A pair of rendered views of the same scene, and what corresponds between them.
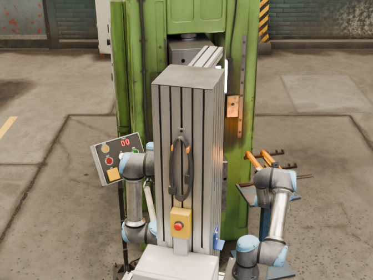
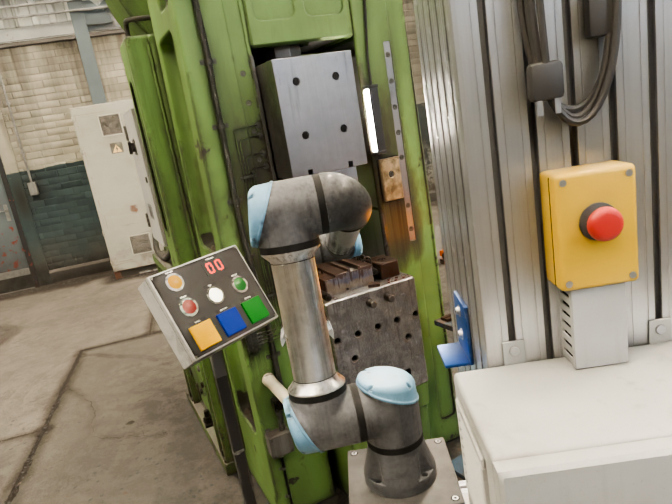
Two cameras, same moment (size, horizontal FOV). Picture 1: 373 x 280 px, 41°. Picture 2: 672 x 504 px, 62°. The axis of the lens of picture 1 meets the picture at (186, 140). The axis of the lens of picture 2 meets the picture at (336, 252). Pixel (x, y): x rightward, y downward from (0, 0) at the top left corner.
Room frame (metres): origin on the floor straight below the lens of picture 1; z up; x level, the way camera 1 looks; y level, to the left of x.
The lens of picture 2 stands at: (1.24, 0.45, 1.57)
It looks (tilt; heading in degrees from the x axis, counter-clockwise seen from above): 14 degrees down; 346
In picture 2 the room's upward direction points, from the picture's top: 10 degrees counter-clockwise
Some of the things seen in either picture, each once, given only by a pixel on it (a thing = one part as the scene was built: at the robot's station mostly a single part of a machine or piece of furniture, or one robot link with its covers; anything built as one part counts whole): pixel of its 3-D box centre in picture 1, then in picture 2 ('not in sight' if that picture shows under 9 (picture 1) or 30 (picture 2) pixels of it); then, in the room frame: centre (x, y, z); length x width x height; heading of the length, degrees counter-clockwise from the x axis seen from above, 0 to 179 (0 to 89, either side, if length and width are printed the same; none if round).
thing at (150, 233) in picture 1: (158, 234); (386, 403); (2.22, 0.16, 0.98); 0.13 x 0.12 x 0.14; 82
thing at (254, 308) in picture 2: not in sight; (254, 310); (2.95, 0.33, 1.01); 0.07 x 0.05 x 0.07; 125
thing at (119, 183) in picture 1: (122, 216); (236, 444); (3.00, 0.48, 0.54); 0.04 x 0.04 x 1.08; 10
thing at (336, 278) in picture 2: not in sight; (325, 269); (3.38, -0.02, 0.96); 0.42 x 0.20 x 0.09; 10
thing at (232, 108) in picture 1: (232, 106); (391, 179); (3.36, -0.34, 1.27); 0.09 x 0.02 x 0.17; 100
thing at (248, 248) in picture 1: (248, 249); not in sight; (2.08, -0.33, 0.98); 0.13 x 0.12 x 0.14; 73
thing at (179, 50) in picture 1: (194, 66); (309, 116); (3.39, -0.06, 1.56); 0.42 x 0.39 x 0.40; 10
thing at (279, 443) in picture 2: (146, 218); (279, 441); (3.23, 0.32, 0.36); 0.09 x 0.07 x 0.12; 100
